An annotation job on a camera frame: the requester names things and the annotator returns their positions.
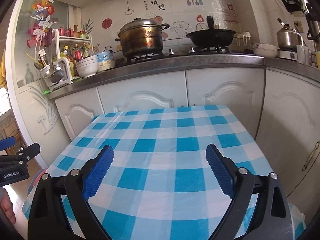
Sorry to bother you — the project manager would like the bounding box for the white plastic holder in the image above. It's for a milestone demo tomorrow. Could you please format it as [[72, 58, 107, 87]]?
[[236, 32, 251, 46]]

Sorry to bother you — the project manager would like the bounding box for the blue white checked tablecloth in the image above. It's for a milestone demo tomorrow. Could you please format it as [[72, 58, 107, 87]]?
[[22, 104, 275, 240]]

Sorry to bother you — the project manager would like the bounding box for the white induction base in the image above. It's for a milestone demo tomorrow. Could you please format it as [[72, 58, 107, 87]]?
[[277, 49, 299, 62]]

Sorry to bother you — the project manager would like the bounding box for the blue printed small bowl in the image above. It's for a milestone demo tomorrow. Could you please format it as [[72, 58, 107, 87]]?
[[96, 51, 113, 67]]

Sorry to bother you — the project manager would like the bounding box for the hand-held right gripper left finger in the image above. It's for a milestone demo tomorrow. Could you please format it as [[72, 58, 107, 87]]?
[[27, 145, 114, 240]]

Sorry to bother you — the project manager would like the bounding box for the black knife rack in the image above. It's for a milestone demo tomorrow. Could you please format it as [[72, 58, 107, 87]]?
[[279, 0, 308, 14]]

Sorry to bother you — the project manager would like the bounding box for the steel kettle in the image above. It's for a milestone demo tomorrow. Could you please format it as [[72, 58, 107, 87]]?
[[276, 17, 304, 51]]

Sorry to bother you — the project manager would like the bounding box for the large white bowl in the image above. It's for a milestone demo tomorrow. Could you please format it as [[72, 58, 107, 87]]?
[[76, 55, 98, 78]]

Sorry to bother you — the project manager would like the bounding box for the row of condiment bottles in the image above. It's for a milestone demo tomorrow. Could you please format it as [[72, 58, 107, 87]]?
[[62, 44, 92, 63]]

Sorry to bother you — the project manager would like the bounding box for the white dish rack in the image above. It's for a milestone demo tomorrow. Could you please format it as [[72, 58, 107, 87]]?
[[41, 29, 94, 90]]

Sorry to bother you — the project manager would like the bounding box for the grey kitchen countertop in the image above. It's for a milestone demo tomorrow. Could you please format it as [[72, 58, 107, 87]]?
[[47, 55, 320, 100]]

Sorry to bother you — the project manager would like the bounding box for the person's left hand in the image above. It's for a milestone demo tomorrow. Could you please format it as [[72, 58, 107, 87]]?
[[0, 187, 15, 224]]

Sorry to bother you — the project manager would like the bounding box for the black gas stove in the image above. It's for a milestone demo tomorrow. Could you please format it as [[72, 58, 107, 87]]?
[[115, 46, 255, 64]]

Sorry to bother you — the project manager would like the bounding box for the white patterned bowl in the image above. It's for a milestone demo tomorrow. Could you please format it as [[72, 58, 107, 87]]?
[[251, 43, 278, 58]]

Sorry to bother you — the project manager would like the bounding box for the white mug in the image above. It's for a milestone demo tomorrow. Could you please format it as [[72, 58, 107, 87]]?
[[296, 44, 309, 64]]

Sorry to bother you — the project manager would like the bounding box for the white utensil cup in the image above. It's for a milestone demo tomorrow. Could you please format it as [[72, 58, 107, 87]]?
[[39, 65, 54, 80]]

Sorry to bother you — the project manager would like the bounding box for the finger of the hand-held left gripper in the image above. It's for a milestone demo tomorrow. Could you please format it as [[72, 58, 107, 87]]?
[[0, 142, 41, 169], [0, 136, 16, 152]]

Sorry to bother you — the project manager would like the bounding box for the yellow cloth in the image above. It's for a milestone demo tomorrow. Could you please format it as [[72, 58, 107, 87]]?
[[0, 52, 7, 88]]

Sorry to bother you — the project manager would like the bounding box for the brass cabinet handle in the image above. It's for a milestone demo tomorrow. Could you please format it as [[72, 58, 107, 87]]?
[[302, 141, 320, 172]]

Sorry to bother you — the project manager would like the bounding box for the black wok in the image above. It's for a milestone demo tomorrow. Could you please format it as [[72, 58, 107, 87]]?
[[186, 16, 237, 47]]

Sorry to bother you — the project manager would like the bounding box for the white cabinet door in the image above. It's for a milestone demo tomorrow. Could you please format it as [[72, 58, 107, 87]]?
[[97, 70, 188, 114], [256, 69, 320, 203], [186, 68, 266, 140], [54, 87, 105, 142]]

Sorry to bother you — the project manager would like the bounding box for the frosted glass door flower pattern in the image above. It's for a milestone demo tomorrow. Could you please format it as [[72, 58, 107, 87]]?
[[7, 0, 70, 165]]

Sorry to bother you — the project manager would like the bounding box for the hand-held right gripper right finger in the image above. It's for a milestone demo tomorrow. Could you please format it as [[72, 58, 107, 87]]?
[[205, 144, 292, 240]]

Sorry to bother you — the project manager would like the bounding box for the white plastic bag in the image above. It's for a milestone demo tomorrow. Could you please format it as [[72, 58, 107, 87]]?
[[287, 202, 307, 240]]

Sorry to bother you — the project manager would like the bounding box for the steel steamer pot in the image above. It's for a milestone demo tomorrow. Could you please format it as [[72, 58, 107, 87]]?
[[115, 17, 170, 57]]

